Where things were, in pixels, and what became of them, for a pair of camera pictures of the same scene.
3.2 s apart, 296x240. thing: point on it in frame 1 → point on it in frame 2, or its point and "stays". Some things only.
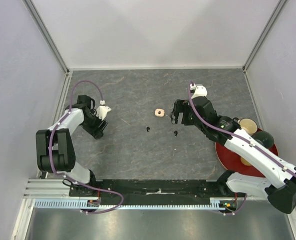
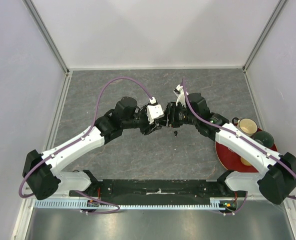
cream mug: [248, 125] stays
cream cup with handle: [245, 161] stays
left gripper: [96, 132] → [149, 128]
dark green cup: [264, 138] stays
